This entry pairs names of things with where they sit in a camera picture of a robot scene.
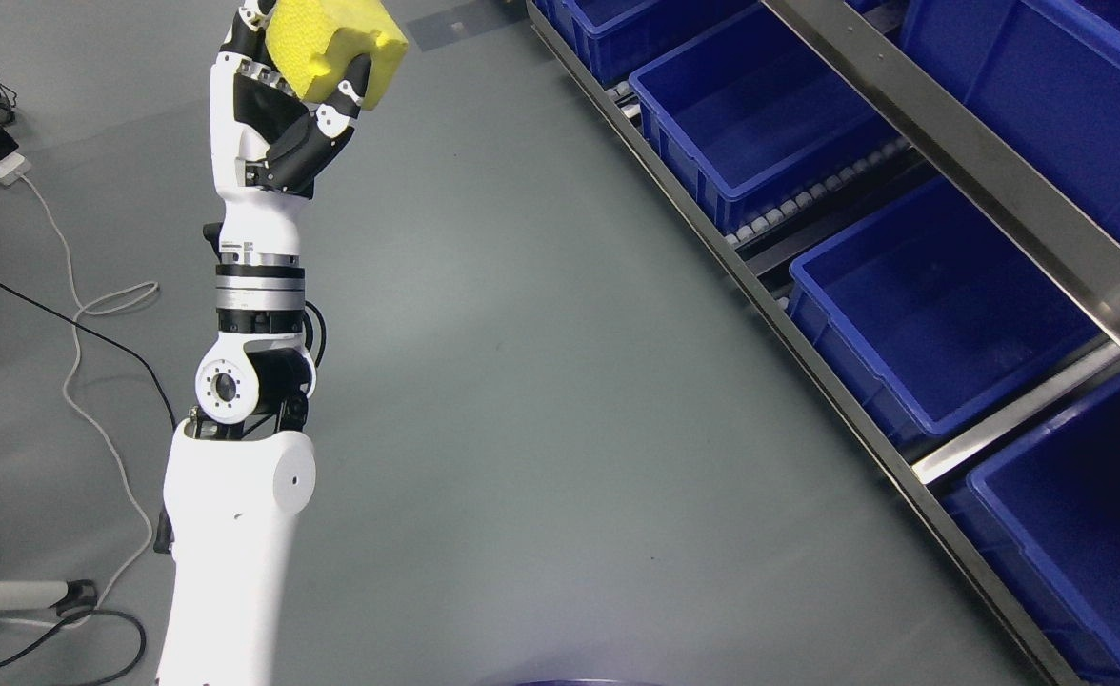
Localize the grey stand leg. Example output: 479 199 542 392
0 580 99 619

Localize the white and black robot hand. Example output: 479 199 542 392
202 1 373 272

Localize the black cable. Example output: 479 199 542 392
0 252 178 432

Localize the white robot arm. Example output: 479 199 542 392
155 252 316 685

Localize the white cable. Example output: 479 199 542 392
13 173 161 611

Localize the blue plastic bin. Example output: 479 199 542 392
534 1 754 84
787 179 1096 449
629 3 899 240
943 373 1120 685
900 1 1120 243

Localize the notched yellow foam block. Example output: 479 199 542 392
267 1 410 110

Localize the steel roller shelf rack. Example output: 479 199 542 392
526 1 1120 685

